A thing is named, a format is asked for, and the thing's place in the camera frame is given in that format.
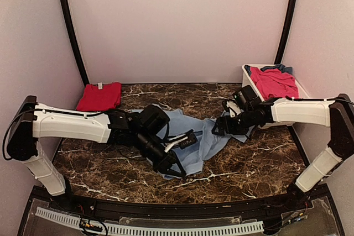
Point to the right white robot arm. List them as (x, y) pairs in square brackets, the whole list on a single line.
[(335, 114)]

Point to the dark blue garment in bin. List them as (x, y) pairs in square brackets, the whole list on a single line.
[(282, 68)]

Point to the right electronics board with wires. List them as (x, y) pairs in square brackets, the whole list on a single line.
[(294, 217)]

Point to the pink garment in bin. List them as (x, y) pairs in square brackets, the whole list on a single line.
[(273, 83)]

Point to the light blue shirt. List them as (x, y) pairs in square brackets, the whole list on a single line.
[(208, 145)]

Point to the white slotted cable duct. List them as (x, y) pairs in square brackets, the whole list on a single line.
[(140, 226)]

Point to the red t-shirt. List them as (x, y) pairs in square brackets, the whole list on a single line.
[(100, 97)]

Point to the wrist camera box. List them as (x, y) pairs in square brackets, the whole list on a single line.
[(153, 119), (246, 98)]

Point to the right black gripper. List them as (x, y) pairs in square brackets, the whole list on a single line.
[(229, 129)]

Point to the right black frame post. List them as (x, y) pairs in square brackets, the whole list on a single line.
[(285, 31)]

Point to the left electronics board with wires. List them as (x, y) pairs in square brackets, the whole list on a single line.
[(89, 225)]

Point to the left black frame post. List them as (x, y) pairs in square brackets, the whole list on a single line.
[(73, 41)]

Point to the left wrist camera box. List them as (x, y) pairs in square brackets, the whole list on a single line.
[(153, 119)]

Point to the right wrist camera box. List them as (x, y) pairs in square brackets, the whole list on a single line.
[(246, 98)]

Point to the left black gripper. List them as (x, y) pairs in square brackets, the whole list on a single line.
[(163, 164)]

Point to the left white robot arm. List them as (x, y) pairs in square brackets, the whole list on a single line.
[(34, 121)]

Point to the electronics board with wires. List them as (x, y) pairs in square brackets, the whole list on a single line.
[(89, 225), (294, 217)]

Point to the black frame post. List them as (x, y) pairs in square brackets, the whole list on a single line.
[(285, 31), (73, 41)]

